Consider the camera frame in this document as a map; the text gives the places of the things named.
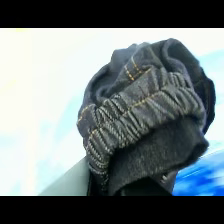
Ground dark blue jeans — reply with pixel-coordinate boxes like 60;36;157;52
76;37;217;197

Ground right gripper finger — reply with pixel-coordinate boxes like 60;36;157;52
39;155;90;197

